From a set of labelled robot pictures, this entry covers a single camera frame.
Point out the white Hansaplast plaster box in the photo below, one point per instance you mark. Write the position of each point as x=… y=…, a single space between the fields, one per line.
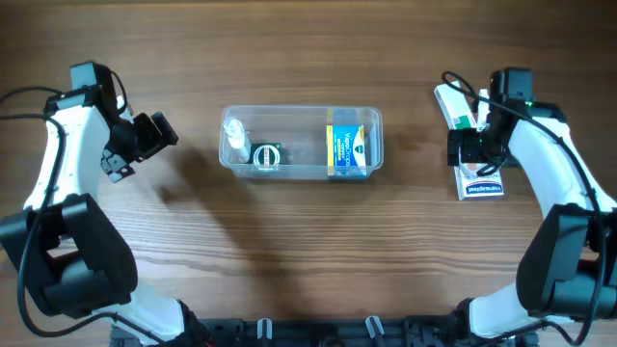
x=470 y=186

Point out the green Zam-Buk ointment box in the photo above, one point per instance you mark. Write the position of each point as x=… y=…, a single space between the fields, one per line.
x=266 y=156

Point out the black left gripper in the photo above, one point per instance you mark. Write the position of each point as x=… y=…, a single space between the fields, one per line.
x=157 y=133

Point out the small clear white bottle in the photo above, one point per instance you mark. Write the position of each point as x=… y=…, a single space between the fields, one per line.
x=238 y=139

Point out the clear plastic container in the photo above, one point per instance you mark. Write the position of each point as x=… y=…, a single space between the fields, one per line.
x=301 y=130

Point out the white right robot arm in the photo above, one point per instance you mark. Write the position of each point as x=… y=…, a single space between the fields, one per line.
x=566 y=279

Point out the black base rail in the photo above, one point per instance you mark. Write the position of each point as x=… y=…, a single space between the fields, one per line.
x=412 y=331

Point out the white green medicine box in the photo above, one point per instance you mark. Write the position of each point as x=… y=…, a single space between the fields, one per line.
x=455 y=108

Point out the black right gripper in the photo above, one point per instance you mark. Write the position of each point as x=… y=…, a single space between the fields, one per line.
x=461 y=148

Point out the blue VapoDrops lozenge box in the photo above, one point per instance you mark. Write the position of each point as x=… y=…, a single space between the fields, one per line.
x=346 y=153

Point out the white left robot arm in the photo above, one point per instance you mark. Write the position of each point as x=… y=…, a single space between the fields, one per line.
x=69 y=258

